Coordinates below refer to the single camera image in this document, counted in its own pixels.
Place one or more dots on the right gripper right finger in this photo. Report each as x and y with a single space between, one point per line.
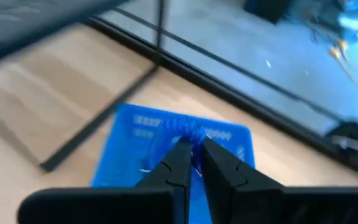
228 186

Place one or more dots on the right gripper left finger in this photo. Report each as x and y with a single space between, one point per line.
176 174

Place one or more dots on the blue coil wristband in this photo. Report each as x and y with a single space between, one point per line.
179 126

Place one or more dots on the blue plastic basket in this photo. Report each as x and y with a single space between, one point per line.
123 149

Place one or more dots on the yellow power plug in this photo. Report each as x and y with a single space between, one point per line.
334 53
342 45

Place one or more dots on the white floor box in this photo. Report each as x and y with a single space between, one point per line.
353 23

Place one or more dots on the black mesh shelf riser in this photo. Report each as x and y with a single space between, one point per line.
26 21

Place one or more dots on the black aluminium table frame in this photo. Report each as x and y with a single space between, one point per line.
259 112

